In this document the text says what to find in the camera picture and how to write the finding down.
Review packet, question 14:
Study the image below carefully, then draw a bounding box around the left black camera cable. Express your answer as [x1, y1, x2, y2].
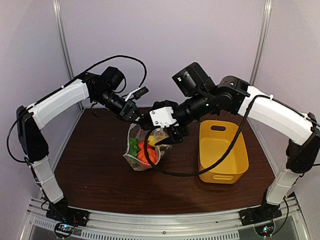
[32, 54, 148, 106]

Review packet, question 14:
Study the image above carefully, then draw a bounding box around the aluminium corner post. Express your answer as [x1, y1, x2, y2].
[249, 0, 272, 86]
[52, 0, 74, 80]

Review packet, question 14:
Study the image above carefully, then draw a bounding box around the orange toy pumpkin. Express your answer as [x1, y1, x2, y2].
[136, 140, 157, 164]

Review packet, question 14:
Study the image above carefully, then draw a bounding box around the yellow toy corn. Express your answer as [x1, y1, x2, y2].
[147, 135, 156, 147]

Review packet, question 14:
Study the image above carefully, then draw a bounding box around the clear dotted zip bag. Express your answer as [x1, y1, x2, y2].
[123, 123, 172, 172]

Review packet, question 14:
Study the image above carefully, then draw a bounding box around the green leafy toy vegetable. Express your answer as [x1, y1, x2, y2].
[128, 137, 140, 157]

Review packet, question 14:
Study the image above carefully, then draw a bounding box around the aluminium front rail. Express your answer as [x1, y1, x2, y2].
[24, 192, 311, 240]

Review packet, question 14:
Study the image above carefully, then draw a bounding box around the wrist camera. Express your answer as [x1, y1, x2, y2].
[149, 106, 178, 129]
[124, 86, 149, 102]

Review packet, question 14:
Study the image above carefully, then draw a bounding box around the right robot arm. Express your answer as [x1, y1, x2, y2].
[139, 62, 320, 223]

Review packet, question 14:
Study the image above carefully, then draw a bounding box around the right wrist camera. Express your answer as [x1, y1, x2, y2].
[149, 106, 178, 129]

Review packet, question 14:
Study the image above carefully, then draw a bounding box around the left aluminium corner post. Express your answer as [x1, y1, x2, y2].
[52, 0, 74, 80]

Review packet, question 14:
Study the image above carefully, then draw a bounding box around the right black camera cable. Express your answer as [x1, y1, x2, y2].
[142, 94, 266, 177]

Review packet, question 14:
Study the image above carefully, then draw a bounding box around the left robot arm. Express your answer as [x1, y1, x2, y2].
[16, 66, 140, 222]

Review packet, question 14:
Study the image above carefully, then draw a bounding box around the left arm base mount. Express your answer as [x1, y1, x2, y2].
[46, 207, 90, 227]

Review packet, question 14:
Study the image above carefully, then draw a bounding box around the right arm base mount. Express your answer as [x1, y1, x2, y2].
[238, 204, 282, 226]

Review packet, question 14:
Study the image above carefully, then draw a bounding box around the right aluminium corner post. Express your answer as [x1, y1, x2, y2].
[249, 0, 272, 86]

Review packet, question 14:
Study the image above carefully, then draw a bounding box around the black camera cable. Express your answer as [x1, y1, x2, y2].
[32, 54, 148, 106]
[142, 94, 266, 177]

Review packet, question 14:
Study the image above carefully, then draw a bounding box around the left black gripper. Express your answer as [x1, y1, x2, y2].
[92, 88, 146, 125]

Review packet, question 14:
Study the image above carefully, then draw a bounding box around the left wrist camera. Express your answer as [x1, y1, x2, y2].
[124, 86, 149, 102]

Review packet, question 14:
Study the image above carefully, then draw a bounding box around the yellow plastic basket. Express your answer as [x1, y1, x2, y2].
[198, 120, 249, 185]

